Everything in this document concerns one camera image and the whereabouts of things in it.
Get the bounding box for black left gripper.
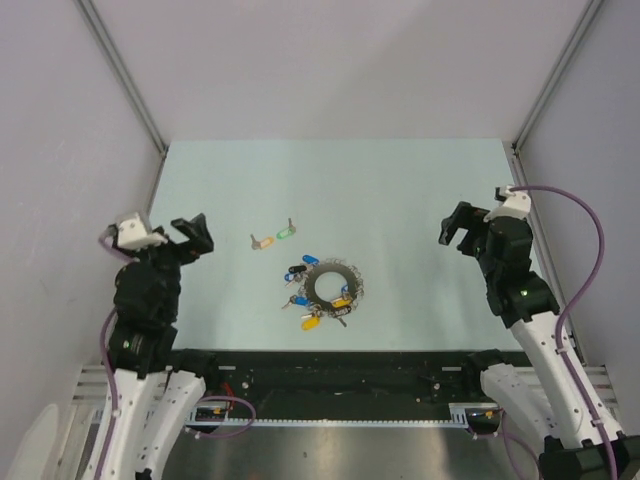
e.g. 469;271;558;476
115;212;213;316

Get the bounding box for blue tag key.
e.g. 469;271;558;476
302;255;320;265
281;295;311;310

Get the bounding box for metal disc keyring organizer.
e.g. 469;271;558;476
296;258;364;320

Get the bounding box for yellow tag key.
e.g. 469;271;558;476
301;312;323;331
331;295;352;310

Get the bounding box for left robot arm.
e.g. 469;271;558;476
83;212;221;479

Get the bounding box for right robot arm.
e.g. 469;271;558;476
439;202;639;479

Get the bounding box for orange tag key on table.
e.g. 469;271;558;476
250;234;275;250

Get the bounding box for green tag key on table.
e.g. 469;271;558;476
276;218;297;240

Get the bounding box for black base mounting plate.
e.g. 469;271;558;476
169;349;506;421

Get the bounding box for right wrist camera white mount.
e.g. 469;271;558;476
483;185;532;223

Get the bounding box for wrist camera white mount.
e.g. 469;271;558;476
102;212;168;251
483;185;532;223

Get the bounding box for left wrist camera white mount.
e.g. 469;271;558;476
102;212;168;251

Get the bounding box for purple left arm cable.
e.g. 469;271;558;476
94;234;257;480

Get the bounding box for right aluminium side rail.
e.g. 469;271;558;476
509;144;584;361

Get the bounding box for aluminium front rail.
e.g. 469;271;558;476
73;365;618;408

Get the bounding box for white slotted cable duct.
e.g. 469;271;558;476
184;402;506;429

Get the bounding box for right aluminium frame post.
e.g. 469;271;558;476
511;0;608;154

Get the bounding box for aluminium frame post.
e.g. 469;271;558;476
511;0;608;154
73;0;168;159

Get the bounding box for left aluminium frame post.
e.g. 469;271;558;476
73;0;168;159

